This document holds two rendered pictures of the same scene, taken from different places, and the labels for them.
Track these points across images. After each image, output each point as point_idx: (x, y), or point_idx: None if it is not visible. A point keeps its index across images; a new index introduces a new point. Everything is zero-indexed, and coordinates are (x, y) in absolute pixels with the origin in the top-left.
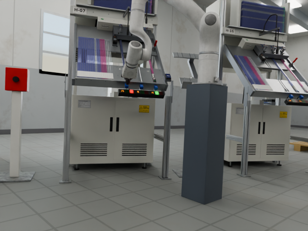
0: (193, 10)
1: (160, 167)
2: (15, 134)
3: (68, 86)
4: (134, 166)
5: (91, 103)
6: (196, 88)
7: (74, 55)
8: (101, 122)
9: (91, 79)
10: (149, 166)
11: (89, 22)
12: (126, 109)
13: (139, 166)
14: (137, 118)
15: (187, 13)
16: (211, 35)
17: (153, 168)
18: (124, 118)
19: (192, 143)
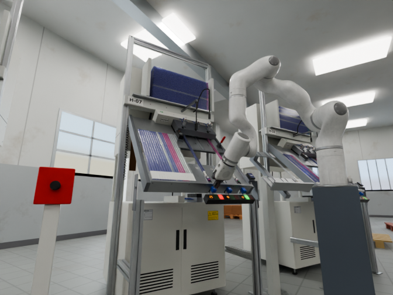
0: (307, 99)
1: (230, 289)
2: (42, 281)
3: (117, 191)
4: (199, 293)
5: (153, 213)
6: (332, 192)
7: (139, 150)
8: (165, 238)
9: (172, 182)
10: (216, 290)
11: (141, 115)
12: (194, 217)
13: (204, 292)
14: (206, 228)
15: (300, 102)
16: (339, 127)
17: (224, 292)
18: (192, 229)
19: (340, 271)
